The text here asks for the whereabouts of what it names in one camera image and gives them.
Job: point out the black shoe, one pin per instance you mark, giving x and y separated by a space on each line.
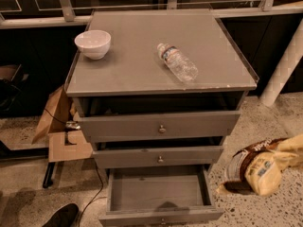
64 217

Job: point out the brown yellow chip bag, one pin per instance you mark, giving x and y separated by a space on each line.
258 168

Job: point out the grey wooden drawer cabinet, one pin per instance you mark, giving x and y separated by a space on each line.
132 79

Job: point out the metal window railing frame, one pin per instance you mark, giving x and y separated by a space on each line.
31 13

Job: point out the clear plastic water bottle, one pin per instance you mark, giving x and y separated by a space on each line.
179 64

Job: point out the white diagonal pole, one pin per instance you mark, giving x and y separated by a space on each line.
287 64

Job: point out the grey bottom drawer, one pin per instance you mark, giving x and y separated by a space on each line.
159 195

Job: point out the black metal stand leg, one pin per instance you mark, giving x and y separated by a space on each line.
48 175

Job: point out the white ceramic bowl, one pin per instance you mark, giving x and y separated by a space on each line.
93 44

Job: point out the brown cardboard box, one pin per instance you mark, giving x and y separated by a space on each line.
63 144

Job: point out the grey drawer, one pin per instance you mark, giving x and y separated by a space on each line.
157 126
159 195
122 158

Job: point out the grey middle drawer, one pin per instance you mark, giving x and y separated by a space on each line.
122 158

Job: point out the grey top drawer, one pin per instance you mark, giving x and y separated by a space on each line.
157 126

